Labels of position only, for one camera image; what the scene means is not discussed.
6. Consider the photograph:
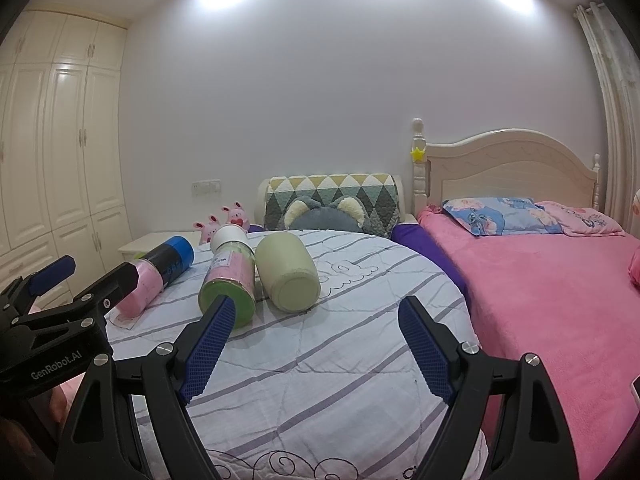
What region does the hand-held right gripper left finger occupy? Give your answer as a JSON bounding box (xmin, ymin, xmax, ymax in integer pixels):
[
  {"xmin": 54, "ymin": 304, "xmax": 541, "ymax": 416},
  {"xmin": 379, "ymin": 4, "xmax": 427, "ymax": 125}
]
[{"xmin": 52, "ymin": 295, "xmax": 237, "ymax": 480}]

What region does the cream wardrobe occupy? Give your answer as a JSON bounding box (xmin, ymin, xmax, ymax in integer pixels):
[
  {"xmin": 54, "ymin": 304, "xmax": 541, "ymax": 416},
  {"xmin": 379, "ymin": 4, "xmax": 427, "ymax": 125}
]
[{"xmin": 0, "ymin": 10, "xmax": 132, "ymax": 306}]

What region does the pale green cup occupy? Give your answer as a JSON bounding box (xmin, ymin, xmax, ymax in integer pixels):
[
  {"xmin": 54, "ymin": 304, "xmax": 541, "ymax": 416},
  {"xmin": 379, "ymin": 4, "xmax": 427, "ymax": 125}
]
[{"xmin": 255, "ymin": 232, "xmax": 322, "ymax": 312}]

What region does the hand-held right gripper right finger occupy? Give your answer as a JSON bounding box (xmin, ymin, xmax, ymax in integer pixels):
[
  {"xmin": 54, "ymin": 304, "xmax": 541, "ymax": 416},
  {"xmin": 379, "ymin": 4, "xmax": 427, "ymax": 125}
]
[{"xmin": 397, "ymin": 295, "xmax": 581, "ymax": 480}]

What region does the diamond patterned quilted cover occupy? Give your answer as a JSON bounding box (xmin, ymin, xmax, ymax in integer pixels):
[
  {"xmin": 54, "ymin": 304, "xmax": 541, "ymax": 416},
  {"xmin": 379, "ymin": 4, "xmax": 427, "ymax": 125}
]
[{"xmin": 263, "ymin": 173, "xmax": 403, "ymax": 238}]

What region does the pink blanket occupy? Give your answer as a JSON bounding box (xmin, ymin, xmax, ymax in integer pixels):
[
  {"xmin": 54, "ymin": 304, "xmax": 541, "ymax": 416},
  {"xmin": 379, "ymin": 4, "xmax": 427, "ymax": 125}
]
[{"xmin": 416, "ymin": 205, "xmax": 640, "ymax": 480}]

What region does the white striped quilt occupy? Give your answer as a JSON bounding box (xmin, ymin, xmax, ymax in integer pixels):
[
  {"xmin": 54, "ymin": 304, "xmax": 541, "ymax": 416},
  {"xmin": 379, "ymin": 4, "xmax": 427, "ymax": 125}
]
[{"xmin": 102, "ymin": 229, "xmax": 488, "ymax": 480}]

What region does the blue printed pillow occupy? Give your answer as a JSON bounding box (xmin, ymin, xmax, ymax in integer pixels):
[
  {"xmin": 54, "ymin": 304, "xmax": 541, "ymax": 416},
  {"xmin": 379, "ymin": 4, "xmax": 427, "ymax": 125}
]
[{"xmin": 442, "ymin": 196, "xmax": 565, "ymax": 237}]

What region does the pale patterned curtain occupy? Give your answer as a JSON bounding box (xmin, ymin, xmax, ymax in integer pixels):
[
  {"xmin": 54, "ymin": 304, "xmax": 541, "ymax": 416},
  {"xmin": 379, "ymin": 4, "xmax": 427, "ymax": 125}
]
[{"xmin": 572, "ymin": 2, "xmax": 640, "ymax": 231}]

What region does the cream wooden bed headboard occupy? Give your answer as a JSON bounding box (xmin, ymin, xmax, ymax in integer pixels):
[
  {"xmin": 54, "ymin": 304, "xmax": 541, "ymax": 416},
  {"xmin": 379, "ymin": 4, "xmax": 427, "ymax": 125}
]
[{"xmin": 411, "ymin": 117, "xmax": 602, "ymax": 211}]

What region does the grey bear cushion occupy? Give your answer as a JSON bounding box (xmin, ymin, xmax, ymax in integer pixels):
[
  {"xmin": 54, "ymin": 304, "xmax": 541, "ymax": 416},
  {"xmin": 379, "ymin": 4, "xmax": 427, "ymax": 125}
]
[{"xmin": 280, "ymin": 196, "xmax": 370, "ymax": 234}]

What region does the pink printed pillow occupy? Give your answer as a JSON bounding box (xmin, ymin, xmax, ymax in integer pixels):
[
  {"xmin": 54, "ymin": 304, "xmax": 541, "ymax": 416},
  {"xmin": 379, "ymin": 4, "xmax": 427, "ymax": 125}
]
[{"xmin": 535, "ymin": 201, "xmax": 626, "ymax": 237}]

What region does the pink cup with blue lid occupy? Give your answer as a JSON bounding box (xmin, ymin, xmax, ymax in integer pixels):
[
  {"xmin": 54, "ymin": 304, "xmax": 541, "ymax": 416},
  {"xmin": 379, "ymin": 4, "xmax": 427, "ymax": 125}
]
[{"xmin": 116, "ymin": 235, "xmax": 195, "ymax": 318}]

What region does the green pink cup white lid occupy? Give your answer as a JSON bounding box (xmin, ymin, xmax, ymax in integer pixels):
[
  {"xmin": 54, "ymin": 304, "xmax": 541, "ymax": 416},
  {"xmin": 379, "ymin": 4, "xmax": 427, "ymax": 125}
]
[{"xmin": 198, "ymin": 224, "xmax": 258, "ymax": 328}]

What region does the white nightstand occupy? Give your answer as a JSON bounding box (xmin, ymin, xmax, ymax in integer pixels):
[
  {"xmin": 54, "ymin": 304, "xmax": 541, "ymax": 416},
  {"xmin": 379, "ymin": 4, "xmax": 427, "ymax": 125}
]
[{"xmin": 117, "ymin": 231, "xmax": 211, "ymax": 262}]

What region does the pink plush toy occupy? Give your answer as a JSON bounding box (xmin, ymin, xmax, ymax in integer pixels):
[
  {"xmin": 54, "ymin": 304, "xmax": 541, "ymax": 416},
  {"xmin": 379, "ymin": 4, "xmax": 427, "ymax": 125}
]
[
  {"xmin": 221, "ymin": 201, "xmax": 251, "ymax": 233},
  {"xmin": 194, "ymin": 215, "xmax": 221, "ymax": 246}
]

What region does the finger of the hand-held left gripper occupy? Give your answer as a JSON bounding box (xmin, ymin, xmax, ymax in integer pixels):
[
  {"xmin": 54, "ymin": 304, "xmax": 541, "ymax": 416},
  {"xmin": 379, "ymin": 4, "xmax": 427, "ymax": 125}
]
[
  {"xmin": 0, "ymin": 255, "xmax": 77, "ymax": 322},
  {"xmin": 10, "ymin": 261, "xmax": 141, "ymax": 344}
]

